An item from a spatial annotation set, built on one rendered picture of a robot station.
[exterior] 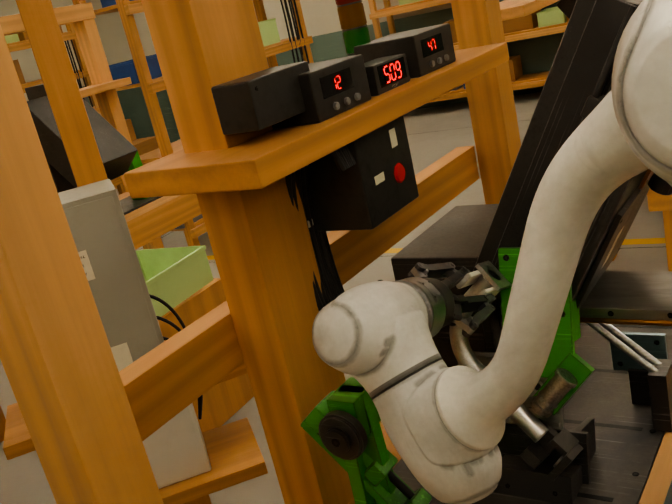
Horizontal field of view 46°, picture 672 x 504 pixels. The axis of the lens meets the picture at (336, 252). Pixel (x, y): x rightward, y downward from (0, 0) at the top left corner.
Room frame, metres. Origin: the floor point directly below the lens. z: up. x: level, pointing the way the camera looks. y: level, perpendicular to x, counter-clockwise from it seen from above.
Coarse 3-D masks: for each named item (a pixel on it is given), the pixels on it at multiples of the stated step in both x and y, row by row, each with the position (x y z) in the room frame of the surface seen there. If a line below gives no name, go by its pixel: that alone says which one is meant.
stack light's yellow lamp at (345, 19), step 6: (342, 6) 1.54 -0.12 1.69; (348, 6) 1.53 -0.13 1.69; (354, 6) 1.53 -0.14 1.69; (360, 6) 1.54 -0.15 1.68; (342, 12) 1.54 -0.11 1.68; (348, 12) 1.53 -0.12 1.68; (354, 12) 1.53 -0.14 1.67; (360, 12) 1.53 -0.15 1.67; (342, 18) 1.54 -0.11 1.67; (348, 18) 1.53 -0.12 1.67; (354, 18) 1.53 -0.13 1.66; (360, 18) 1.53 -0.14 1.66; (342, 24) 1.54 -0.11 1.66; (348, 24) 1.53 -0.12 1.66; (354, 24) 1.53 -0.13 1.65; (360, 24) 1.53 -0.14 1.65; (366, 24) 1.55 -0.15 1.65; (342, 30) 1.55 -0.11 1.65; (348, 30) 1.53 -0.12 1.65
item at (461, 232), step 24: (456, 216) 1.54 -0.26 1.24; (480, 216) 1.50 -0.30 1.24; (432, 240) 1.43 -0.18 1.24; (456, 240) 1.39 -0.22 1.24; (480, 240) 1.36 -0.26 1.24; (408, 264) 1.36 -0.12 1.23; (456, 264) 1.30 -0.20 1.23; (456, 288) 1.31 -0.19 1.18; (480, 336) 1.29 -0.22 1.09; (456, 360) 1.32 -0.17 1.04
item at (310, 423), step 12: (324, 408) 1.06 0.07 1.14; (312, 420) 1.06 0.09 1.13; (312, 432) 1.07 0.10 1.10; (336, 456) 1.05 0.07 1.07; (372, 468) 1.02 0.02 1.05; (384, 468) 1.02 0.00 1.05; (372, 480) 1.02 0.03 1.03; (396, 480) 1.02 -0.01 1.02; (372, 492) 1.02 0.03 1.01; (384, 492) 1.02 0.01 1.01; (396, 492) 1.03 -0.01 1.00; (408, 492) 1.01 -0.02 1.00; (420, 492) 1.01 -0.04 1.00
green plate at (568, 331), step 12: (504, 252) 1.20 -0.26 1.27; (516, 252) 1.19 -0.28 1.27; (504, 264) 1.20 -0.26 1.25; (516, 264) 1.18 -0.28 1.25; (504, 276) 1.19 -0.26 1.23; (504, 300) 1.19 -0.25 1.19; (504, 312) 1.18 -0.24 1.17; (564, 312) 1.12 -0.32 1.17; (576, 312) 1.18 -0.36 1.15; (564, 324) 1.12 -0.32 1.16; (576, 324) 1.17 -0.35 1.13; (564, 336) 1.12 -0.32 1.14; (576, 336) 1.16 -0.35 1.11; (552, 348) 1.13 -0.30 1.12; (564, 348) 1.11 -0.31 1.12; (552, 360) 1.12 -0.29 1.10; (552, 372) 1.12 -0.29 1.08
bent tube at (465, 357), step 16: (480, 272) 1.18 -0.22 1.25; (496, 272) 1.20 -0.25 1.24; (480, 288) 1.18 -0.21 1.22; (496, 288) 1.16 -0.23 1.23; (464, 352) 1.18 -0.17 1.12; (480, 368) 1.17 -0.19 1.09; (512, 416) 1.11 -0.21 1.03; (528, 416) 1.10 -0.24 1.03; (528, 432) 1.09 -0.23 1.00; (544, 432) 1.08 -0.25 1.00
